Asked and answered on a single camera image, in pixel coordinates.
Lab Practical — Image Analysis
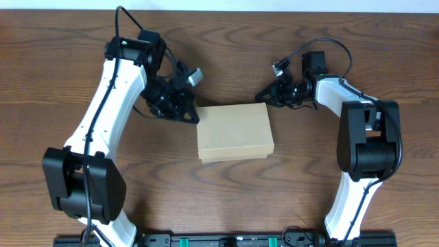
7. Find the cardboard box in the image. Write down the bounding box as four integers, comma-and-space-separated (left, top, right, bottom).
196, 103, 274, 163

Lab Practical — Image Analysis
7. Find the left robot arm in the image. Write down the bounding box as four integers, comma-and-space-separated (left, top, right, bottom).
42, 30, 203, 246

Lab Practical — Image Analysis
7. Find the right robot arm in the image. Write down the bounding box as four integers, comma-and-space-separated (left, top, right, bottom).
254, 51, 402, 246

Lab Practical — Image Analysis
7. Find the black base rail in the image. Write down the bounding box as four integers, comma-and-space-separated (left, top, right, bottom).
52, 226, 398, 247

